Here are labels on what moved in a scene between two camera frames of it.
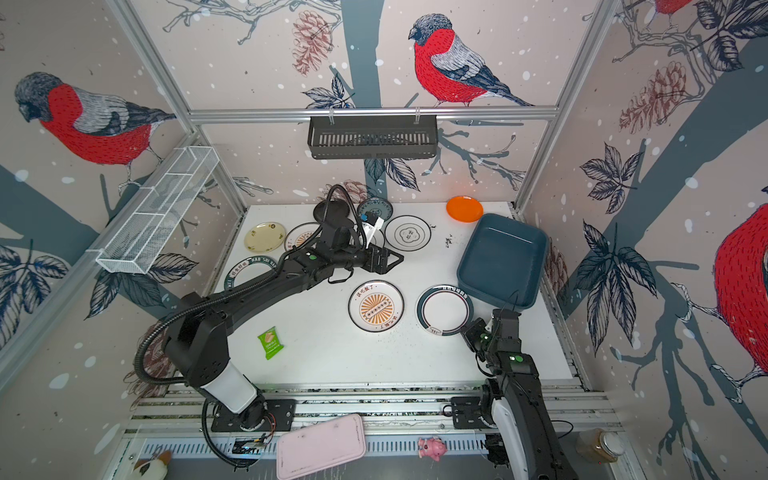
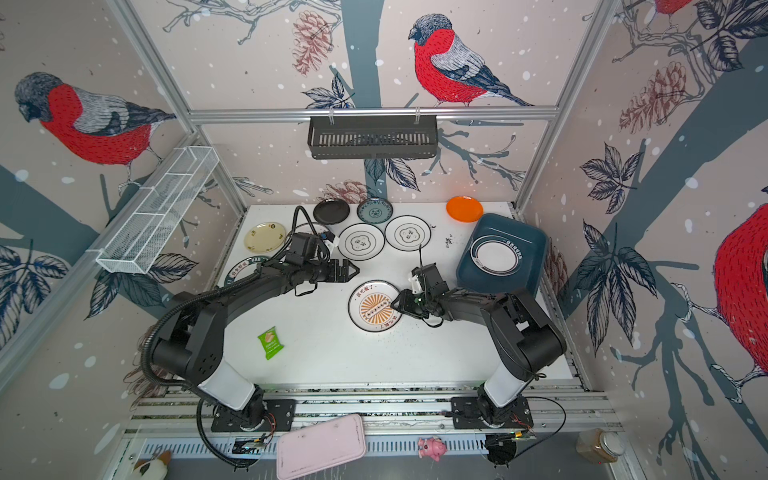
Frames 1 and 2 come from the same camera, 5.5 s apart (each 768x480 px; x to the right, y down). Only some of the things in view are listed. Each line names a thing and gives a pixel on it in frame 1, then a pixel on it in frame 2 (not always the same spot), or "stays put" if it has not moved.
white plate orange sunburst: (376, 306) stays put
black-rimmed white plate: (408, 233) stays put
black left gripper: (382, 267) to (344, 276)
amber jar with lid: (600, 446) stays put
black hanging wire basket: (372, 139) stays put
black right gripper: (472, 329) to (407, 302)
